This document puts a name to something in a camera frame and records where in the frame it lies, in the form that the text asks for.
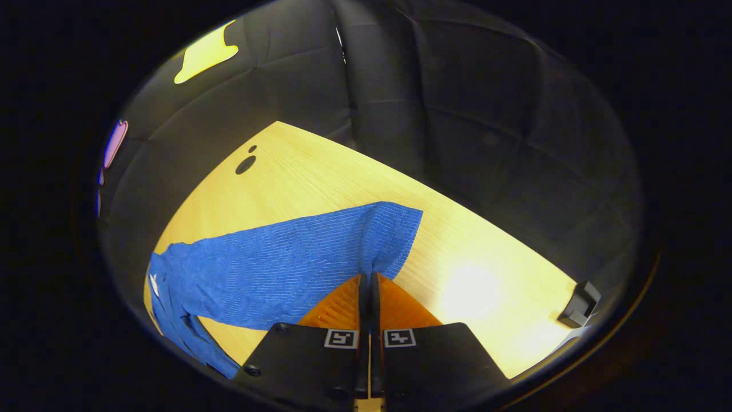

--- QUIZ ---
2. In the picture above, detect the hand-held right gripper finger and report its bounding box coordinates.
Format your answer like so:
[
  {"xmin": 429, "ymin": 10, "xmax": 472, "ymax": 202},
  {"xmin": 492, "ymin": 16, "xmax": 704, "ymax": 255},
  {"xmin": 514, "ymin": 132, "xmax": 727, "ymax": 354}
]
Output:
[
  {"xmin": 234, "ymin": 273, "xmax": 370, "ymax": 401},
  {"xmin": 371, "ymin": 273, "xmax": 510, "ymax": 401}
]

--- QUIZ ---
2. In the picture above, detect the blue button shirt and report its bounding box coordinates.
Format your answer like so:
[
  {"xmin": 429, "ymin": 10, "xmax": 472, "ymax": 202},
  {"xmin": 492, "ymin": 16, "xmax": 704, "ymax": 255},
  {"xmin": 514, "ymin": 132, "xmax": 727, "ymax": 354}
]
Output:
[{"xmin": 146, "ymin": 201, "xmax": 424, "ymax": 379}]

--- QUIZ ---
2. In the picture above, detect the black backdrop cloth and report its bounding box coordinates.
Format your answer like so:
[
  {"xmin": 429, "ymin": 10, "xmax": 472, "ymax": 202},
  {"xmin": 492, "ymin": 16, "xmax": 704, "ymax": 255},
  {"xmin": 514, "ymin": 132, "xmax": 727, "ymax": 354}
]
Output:
[{"xmin": 97, "ymin": 0, "xmax": 647, "ymax": 321}]

